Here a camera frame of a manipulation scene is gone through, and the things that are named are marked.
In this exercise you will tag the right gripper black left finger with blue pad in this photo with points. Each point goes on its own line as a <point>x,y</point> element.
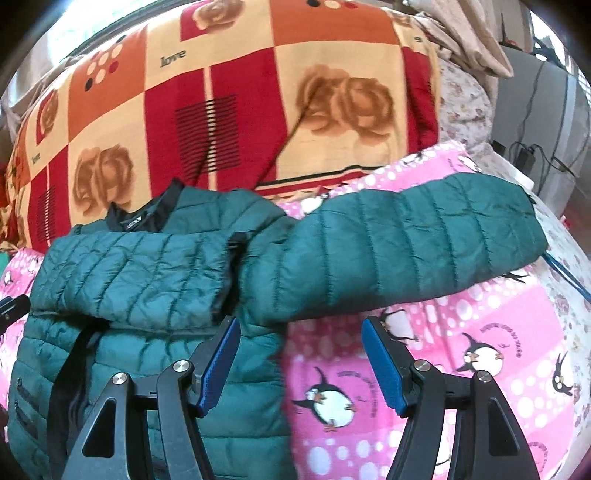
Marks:
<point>114,444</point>

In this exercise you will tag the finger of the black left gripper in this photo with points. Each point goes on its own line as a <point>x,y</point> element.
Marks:
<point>13,309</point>

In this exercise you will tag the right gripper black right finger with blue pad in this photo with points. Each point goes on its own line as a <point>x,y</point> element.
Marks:
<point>488,441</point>

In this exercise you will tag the green quilted puffer jacket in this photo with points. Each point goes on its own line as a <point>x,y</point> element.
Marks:
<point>136,291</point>

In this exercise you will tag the red orange rose blanket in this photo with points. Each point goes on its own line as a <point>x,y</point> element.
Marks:
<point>277,97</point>

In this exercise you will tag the beige curtain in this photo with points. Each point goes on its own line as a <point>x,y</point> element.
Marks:
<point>475,32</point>

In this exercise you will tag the black power adapter with cable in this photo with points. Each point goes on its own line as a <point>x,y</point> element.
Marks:
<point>542,119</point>

